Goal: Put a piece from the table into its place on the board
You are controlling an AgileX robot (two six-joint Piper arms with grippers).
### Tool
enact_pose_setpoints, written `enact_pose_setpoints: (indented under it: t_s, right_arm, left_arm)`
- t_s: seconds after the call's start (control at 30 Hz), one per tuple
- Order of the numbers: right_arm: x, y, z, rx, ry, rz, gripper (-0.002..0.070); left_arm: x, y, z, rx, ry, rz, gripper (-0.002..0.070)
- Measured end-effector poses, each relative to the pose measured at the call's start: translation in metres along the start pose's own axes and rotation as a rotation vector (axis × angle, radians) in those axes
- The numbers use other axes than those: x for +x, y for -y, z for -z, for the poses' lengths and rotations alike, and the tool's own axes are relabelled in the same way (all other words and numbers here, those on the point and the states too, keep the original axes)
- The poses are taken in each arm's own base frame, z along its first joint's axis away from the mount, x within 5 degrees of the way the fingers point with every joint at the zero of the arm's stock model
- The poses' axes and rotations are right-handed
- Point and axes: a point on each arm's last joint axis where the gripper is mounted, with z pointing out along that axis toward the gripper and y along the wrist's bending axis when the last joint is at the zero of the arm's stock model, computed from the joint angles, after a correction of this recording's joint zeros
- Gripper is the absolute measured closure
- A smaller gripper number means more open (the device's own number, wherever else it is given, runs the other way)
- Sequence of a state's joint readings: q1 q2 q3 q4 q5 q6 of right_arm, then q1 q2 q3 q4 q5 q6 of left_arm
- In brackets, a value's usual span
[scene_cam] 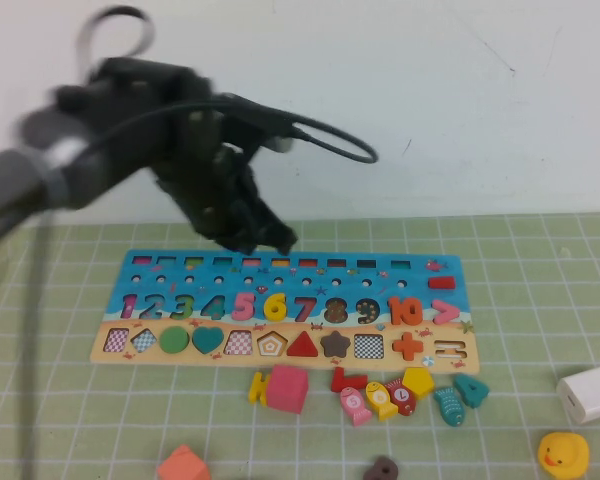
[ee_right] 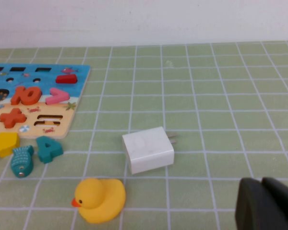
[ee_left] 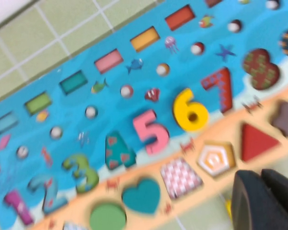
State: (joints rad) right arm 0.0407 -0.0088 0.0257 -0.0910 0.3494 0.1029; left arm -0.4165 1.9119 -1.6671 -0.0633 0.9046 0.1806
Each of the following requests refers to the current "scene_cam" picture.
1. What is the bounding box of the red triangle piece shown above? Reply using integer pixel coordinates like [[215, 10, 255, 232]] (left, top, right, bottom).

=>
[[285, 329, 321, 357]]

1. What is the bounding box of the red wooden fish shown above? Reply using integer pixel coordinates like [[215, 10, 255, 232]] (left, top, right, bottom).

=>
[[383, 378, 417, 416]]

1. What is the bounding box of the yellow number six piece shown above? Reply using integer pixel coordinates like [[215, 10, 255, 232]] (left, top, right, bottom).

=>
[[262, 293, 287, 322]]

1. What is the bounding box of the yellow wooden fish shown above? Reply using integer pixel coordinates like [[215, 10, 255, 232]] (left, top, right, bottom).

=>
[[363, 381, 399, 422]]

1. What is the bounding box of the pink number five piece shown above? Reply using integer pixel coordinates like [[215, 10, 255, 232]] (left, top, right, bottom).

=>
[[231, 291, 257, 322]]

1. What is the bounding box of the blue wooden number puzzle board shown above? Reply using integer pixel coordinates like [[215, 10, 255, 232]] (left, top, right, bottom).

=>
[[88, 248, 480, 374]]

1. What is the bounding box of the orange number ten piece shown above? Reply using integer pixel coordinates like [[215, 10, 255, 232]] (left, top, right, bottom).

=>
[[387, 295, 424, 325]]

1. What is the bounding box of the teal number four piece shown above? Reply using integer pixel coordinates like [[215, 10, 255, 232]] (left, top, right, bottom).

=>
[[452, 373, 490, 409]]

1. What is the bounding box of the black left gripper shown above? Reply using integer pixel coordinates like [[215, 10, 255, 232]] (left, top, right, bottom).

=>
[[154, 144, 299, 255]]

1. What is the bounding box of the white zip tie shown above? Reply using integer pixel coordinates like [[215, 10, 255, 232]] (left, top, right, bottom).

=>
[[42, 139, 84, 201]]

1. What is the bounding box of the pink wooden fish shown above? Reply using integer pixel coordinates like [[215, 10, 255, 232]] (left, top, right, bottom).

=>
[[338, 387, 373, 426]]

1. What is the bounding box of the green number three piece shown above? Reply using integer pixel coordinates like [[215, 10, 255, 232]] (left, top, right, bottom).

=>
[[168, 294, 195, 321]]

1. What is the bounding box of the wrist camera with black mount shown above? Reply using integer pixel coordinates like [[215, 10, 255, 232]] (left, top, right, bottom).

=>
[[224, 97, 297, 154]]

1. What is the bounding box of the teal heart piece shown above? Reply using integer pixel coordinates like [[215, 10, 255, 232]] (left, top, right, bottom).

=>
[[191, 325, 225, 355]]

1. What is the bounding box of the white power adapter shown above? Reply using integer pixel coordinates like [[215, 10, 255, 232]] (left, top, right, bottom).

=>
[[555, 365, 600, 425]]

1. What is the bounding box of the pink wooden cube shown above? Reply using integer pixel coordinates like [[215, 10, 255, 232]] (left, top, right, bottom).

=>
[[264, 363, 310, 415]]

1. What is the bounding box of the red number seven piece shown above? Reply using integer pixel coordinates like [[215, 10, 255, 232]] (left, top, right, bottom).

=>
[[329, 366, 369, 394]]

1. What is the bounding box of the orange wooden block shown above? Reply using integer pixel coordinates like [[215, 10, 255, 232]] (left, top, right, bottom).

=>
[[155, 444, 212, 480]]

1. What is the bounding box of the yellow equals sign piece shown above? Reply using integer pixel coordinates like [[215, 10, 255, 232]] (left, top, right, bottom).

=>
[[248, 370, 272, 406]]

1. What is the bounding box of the pink greater-than sign piece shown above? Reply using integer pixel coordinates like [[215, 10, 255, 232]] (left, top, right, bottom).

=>
[[431, 298, 461, 325]]

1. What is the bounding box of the yellow pentagon piece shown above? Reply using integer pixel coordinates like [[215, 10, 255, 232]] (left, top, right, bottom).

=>
[[400, 366, 435, 400]]

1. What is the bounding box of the yellow rubber duck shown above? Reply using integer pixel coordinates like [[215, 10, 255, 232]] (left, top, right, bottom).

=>
[[537, 432, 590, 480]]

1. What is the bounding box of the green circle piece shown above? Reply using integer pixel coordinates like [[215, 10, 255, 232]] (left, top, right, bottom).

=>
[[158, 325, 191, 354]]

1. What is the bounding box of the brown number eight piece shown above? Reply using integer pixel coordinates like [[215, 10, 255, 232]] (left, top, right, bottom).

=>
[[362, 455, 399, 480]]

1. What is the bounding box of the teal wooden fish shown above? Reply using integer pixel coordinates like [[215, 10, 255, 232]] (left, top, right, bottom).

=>
[[432, 385, 465, 427]]

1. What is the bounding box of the orange plus sign piece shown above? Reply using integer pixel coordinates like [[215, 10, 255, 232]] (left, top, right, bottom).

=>
[[391, 332, 425, 361]]

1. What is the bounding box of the short black looped cable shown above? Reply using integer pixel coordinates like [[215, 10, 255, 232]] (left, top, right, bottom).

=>
[[77, 5, 155, 81]]

